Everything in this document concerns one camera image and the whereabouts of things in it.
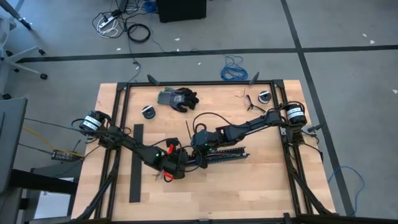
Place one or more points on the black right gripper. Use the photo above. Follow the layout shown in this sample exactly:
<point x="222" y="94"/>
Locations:
<point x="203" y="152"/>

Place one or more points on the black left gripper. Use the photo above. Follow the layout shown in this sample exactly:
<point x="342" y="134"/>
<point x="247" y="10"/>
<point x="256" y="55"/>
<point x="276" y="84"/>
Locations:
<point x="179" y="161"/>

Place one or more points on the black duct cover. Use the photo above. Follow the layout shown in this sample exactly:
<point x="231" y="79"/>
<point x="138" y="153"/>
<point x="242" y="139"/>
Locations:
<point x="136" y="161"/>

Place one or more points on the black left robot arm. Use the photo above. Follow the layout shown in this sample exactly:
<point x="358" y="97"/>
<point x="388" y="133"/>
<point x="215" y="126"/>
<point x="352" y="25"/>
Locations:
<point x="136" y="146"/>

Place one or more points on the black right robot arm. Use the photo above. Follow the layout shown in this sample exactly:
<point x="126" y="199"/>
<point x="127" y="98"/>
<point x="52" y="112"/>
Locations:
<point x="248" y="126"/>

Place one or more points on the black tape roll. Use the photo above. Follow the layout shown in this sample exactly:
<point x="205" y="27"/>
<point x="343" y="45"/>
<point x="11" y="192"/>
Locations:
<point x="148" y="108"/>

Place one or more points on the black grey work glove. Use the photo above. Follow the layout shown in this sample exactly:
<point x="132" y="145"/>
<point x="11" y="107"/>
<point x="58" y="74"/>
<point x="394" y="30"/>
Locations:
<point x="177" y="99"/>

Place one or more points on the clear safety glasses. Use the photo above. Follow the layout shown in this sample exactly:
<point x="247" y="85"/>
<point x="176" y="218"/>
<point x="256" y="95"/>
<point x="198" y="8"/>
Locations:
<point x="248" y="100"/>

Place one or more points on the black clamp knob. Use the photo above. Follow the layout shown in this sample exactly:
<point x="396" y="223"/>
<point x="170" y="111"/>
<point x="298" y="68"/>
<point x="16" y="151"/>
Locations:
<point x="314" y="127"/>

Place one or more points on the black computer box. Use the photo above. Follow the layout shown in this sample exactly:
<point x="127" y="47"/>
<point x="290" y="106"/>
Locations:
<point x="180" y="11"/>

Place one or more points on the white power strip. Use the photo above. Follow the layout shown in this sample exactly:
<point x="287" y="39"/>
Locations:
<point x="105" y="22"/>

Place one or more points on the grey desk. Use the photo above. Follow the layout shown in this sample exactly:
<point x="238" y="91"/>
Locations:
<point x="12" y="140"/>

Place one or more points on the white office chair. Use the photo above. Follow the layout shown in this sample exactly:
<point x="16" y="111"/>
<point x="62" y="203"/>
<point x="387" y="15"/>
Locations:
<point x="26" y="67"/>

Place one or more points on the black angled frame bracket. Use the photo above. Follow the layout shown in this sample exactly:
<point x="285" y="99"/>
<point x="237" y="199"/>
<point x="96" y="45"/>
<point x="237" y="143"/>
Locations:
<point x="154" y="80"/>
<point x="255" y="78"/>

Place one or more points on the black network switch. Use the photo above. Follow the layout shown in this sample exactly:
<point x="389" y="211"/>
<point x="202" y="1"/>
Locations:
<point x="63" y="155"/>

